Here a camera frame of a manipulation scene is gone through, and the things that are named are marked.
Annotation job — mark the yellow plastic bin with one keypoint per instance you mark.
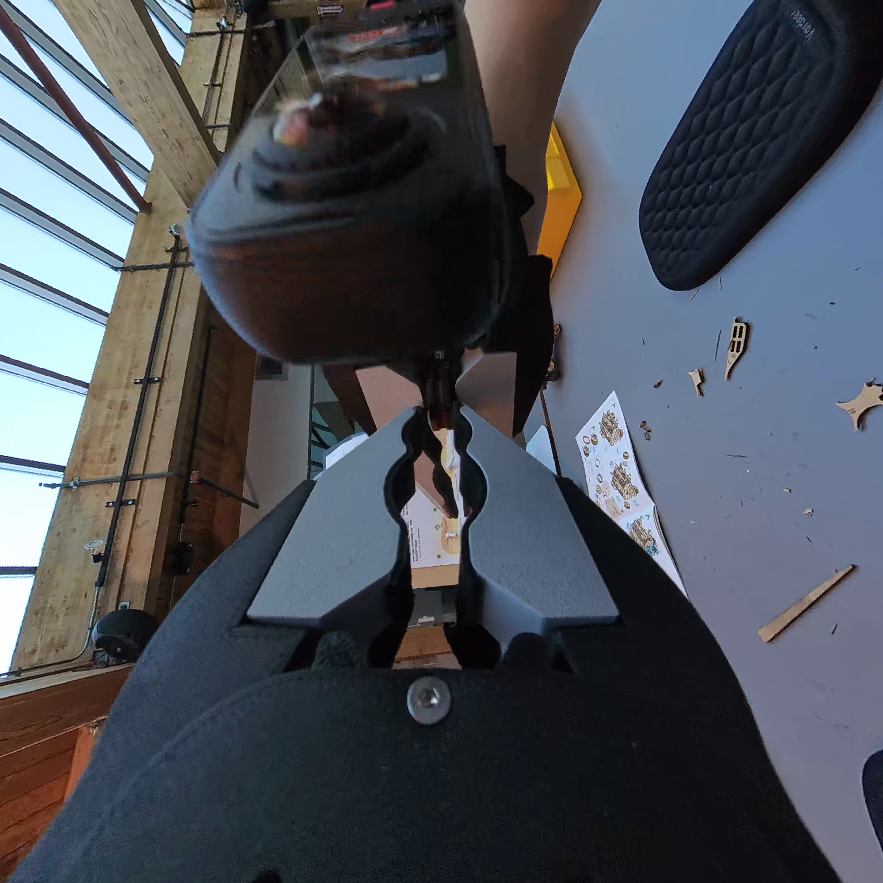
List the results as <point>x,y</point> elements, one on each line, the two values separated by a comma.
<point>560,207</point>

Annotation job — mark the small wooden scrap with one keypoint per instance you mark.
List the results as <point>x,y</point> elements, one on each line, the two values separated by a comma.
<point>698,381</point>

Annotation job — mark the thin wooden stick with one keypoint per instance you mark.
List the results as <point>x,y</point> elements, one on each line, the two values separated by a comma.
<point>804,605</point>

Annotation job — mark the white instruction booklet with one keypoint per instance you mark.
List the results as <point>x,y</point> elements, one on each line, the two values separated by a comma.
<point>614,455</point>

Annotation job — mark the star-shaped wooden scrap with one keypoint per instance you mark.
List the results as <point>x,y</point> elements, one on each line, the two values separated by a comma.
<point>861,407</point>

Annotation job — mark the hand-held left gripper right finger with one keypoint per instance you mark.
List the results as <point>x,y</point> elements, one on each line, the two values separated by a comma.
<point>538,552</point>

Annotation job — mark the black round wall device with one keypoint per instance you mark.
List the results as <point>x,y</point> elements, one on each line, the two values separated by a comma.
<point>124,634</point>

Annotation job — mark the slotted wooden scrap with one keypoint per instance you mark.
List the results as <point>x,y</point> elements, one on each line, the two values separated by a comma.
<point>737,345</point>

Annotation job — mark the large glass window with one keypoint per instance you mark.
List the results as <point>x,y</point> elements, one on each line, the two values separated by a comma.
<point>41,310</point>

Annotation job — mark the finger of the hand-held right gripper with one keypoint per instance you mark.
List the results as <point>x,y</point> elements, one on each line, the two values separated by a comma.
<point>493,386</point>
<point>393,393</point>

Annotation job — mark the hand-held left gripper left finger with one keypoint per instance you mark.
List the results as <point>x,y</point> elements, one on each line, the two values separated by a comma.
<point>331,545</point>

